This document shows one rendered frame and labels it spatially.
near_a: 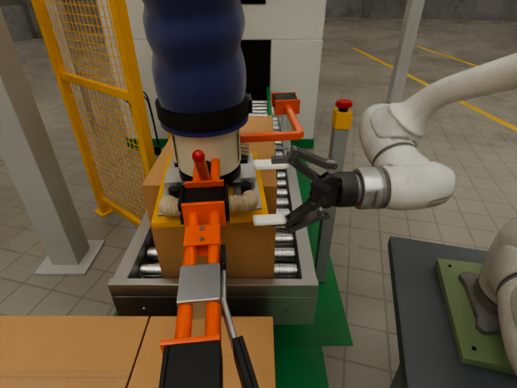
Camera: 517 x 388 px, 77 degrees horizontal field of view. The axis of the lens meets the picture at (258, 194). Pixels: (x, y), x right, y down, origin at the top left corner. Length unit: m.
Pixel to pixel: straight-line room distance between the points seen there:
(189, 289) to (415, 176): 0.48
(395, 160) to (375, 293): 1.34
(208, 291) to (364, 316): 1.45
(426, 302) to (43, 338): 1.11
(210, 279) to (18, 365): 0.82
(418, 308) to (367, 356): 0.82
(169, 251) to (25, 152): 1.03
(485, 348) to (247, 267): 0.69
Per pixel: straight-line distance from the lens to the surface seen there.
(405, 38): 3.87
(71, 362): 1.17
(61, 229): 2.14
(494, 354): 0.94
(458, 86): 0.76
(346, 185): 0.68
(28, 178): 2.02
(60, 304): 2.13
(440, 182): 0.75
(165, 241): 1.13
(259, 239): 1.07
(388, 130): 0.79
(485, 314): 0.97
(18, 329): 1.33
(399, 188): 0.71
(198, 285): 0.51
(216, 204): 0.63
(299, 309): 1.22
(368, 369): 1.72
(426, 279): 1.06
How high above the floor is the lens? 1.45
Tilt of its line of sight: 33 degrees down
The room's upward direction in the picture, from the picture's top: straight up
